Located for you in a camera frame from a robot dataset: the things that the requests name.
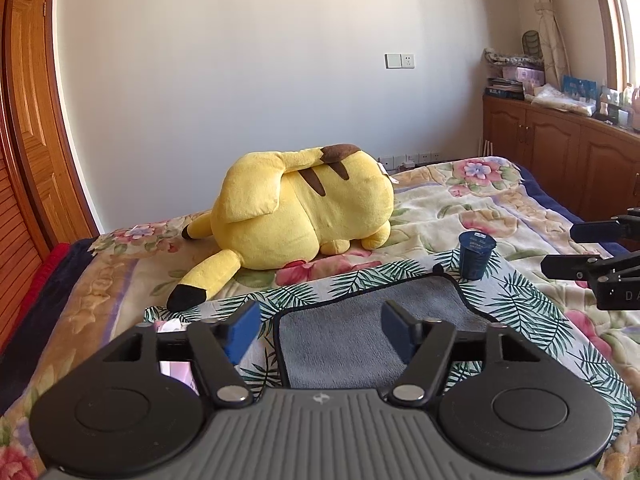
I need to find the grey microfibre towel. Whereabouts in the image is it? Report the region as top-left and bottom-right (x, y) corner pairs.
(273, 273), (495, 389)

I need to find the pink tissue box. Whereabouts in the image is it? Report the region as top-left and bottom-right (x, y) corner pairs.
(154, 317), (202, 396)

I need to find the wooden side cabinet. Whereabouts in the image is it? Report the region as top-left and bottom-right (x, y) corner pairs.
(483, 96), (639, 220)

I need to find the dark blue paper cup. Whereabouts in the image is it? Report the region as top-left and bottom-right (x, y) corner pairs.
(459, 231), (496, 281)

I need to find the floral bed quilt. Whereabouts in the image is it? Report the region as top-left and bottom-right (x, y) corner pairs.
(1, 157), (639, 479)

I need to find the blue picture card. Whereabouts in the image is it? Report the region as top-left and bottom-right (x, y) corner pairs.
(561, 75), (600, 103)

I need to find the white plastic bag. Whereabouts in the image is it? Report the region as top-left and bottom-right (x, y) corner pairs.
(532, 84), (596, 117)

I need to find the yellow Pikachu plush toy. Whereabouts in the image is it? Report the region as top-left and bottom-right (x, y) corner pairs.
(166, 144), (394, 312)

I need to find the pink storage box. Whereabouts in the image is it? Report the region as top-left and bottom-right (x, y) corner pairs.
(502, 66), (546, 94)

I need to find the floral beige curtain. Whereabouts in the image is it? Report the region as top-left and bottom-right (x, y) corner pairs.
(532, 0), (570, 89)

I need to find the stack of books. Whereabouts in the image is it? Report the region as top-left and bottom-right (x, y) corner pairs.
(484, 77), (525, 101)

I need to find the red blanket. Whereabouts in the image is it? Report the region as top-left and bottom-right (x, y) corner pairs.
(1, 243), (70, 351)

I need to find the dark blue blanket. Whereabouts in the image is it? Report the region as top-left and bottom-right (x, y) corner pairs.
(1, 238), (96, 413)

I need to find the slatted wooden wardrobe door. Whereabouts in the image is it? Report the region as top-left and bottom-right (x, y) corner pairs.
(0, 102), (49, 350)

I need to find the wooden panel door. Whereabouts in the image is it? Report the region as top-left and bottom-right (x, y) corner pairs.
(1, 0), (98, 247)

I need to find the white wall power strip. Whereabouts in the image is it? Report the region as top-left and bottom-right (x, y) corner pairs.
(376, 152), (444, 171)

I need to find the white wall switch socket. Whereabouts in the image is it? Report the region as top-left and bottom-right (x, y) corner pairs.
(384, 53), (416, 70)

